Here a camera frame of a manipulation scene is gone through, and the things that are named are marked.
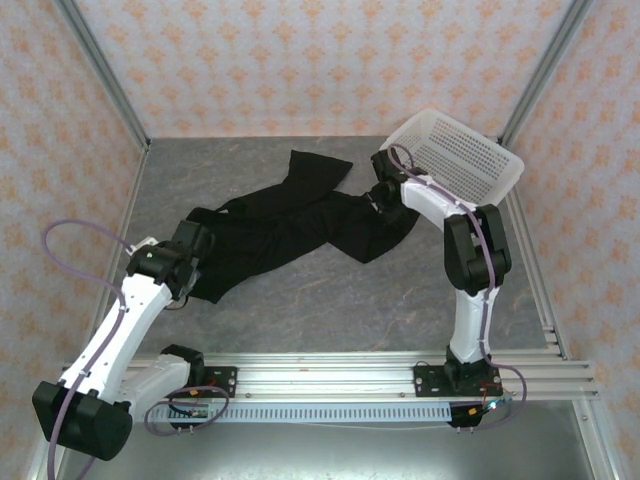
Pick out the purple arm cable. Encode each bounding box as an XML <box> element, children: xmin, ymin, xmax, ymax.
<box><xmin>43</xmin><ymin>219</ymin><xmax>231</xmax><ymax>480</ymax></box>
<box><xmin>387</xmin><ymin>143</ymin><xmax>529</xmax><ymax>432</ymax></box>

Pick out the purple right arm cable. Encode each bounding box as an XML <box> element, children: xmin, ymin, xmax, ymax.
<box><xmin>387</xmin><ymin>143</ymin><xmax>529</xmax><ymax>432</ymax></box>

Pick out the aluminium corner frame post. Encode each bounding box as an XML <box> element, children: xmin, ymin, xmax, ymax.
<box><xmin>499</xmin><ymin>0</ymin><xmax>596</xmax><ymax>146</ymax></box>
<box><xmin>52</xmin><ymin>0</ymin><xmax>151</xmax><ymax>151</ymax></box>

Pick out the grey slotted cable duct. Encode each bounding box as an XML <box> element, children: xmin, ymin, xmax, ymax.
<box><xmin>144</xmin><ymin>402</ymin><xmax>454</xmax><ymax>425</ymax></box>

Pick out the black t-shirt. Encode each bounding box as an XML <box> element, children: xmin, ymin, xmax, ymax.
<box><xmin>182</xmin><ymin>148</ymin><xmax>420</xmax><ymax>305</ymax></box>

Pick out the small control circuit board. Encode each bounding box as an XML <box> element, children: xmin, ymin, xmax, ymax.
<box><xmin>467</xmin><ymin>397</ymin><xmax>516</xmax><ymax>417</ymax></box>
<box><xmin>172</xmin><ymin>403</ymin><xmax>217</xmax><ymax>419</ymax></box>

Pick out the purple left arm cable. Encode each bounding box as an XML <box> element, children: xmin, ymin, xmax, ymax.
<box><xmin>43</xmin><ymin>219</ymin><xmax>231</xmax><ymax>480</ymax></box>

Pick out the aluminium base rail beam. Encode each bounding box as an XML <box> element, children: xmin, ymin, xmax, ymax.
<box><xmin>62</xmin><ymin>352</ymin><xmax>601</xmax><ymax>401</ymax></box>

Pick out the white perforated plastic basket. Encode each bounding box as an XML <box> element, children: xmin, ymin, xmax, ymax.
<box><xmin>378</xmin><ymin>108</ymin><xmax>526</xmax><ymax>207</ymax></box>

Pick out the aluminium lower frame strut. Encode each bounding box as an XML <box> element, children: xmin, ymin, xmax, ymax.
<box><xmin>24</xmin><ymin>439</ymin><xmax>59</xmax><ymax>480</ymax></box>
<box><xmin>572</xmin><ymin>398</ymin><xmax>621</xmax><ymax>480</ymax></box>

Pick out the grey metal lower panel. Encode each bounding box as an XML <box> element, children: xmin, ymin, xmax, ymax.
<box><xmin>49</xmin><ymin>422</ymin><xmax>601</xmax><ymax>480</ymax></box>

